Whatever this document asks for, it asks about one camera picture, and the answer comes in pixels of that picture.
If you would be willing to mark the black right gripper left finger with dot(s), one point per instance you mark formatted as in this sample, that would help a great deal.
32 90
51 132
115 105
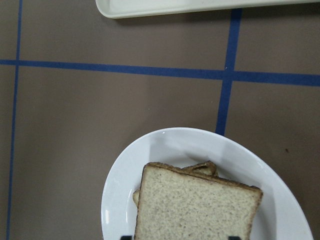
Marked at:
126 237

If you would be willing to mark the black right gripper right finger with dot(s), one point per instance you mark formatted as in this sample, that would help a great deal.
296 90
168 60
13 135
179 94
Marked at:
234 238

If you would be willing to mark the white round plate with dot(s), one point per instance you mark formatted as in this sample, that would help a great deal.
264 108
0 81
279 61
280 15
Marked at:
278 217

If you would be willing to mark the bread slice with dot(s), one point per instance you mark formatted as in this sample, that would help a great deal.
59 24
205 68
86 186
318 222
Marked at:
205 168
175 204

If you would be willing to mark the bread slice under egg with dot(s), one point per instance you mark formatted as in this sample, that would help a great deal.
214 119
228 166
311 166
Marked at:
205 168

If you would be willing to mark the cream bear tray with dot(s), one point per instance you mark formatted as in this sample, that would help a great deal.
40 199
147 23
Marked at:
121 9

